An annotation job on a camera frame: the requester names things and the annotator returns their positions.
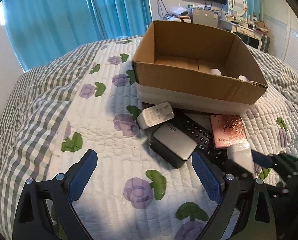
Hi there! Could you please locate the white power adapter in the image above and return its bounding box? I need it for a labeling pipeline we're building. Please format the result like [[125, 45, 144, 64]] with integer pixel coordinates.
[[137, 102, 174, 130]]

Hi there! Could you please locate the white cube USB charger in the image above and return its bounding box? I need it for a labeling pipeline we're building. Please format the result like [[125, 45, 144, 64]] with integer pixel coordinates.
[[227, 142, 254, 174]]

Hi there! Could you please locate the white cylinder in box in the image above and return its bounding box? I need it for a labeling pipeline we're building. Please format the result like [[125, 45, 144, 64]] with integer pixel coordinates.
[[238, 75, 249, 82]]

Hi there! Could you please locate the white bottle in box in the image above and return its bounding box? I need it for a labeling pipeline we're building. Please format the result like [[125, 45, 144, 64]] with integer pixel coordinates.
[[209, 68, 221, 75]]

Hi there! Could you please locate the white dressing table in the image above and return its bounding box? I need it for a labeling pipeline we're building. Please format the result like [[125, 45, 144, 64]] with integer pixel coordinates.
[[218, 20, 270, 53]]

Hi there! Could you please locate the black remote control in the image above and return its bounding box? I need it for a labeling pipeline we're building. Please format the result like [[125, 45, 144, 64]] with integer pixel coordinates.
[[170, 110, 227, 166]]

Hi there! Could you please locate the small grey refrigerator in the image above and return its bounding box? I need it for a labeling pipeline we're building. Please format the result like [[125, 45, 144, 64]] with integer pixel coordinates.
[[192, 9, 218, 28]]

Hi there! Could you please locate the brown cardboard box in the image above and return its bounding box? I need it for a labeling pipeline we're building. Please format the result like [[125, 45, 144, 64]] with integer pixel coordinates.
[[132, 21, 268, 115]]

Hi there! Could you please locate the floral quilted bedspread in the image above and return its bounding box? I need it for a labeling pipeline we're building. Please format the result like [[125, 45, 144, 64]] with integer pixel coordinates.
[[0, 35, 298, 240]]

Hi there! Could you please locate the blue curtain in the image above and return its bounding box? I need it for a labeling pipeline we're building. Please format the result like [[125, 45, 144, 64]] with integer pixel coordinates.
[[2, 0, 152, 71]]

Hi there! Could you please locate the pink rose card box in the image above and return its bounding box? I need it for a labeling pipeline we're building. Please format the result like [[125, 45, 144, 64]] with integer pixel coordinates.
[[210, 114, 247, 149]]

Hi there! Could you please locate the oval vanity mirror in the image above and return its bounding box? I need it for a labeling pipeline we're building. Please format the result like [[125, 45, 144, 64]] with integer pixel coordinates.
[[229, 0, 248, 17]]

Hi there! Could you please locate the black 65W charger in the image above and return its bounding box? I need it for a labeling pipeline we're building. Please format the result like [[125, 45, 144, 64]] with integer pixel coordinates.
[[149, 122, 198, 168]]

